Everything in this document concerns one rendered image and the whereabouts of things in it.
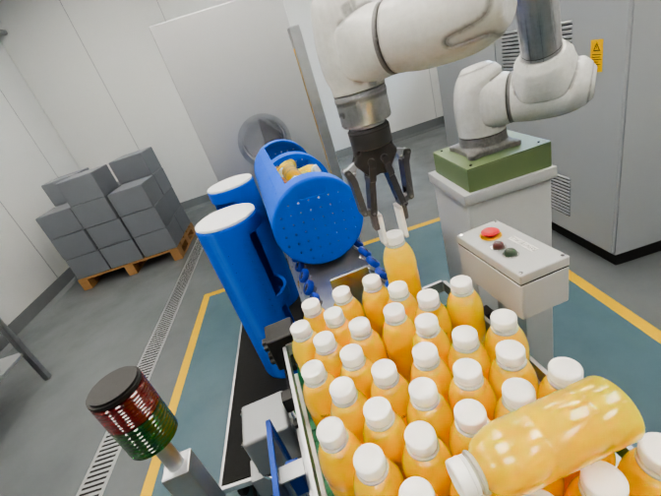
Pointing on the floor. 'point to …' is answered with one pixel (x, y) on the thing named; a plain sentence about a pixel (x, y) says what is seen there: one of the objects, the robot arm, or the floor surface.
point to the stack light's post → (191, 478)
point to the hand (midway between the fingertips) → (390, 224)
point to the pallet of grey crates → (115, 217)
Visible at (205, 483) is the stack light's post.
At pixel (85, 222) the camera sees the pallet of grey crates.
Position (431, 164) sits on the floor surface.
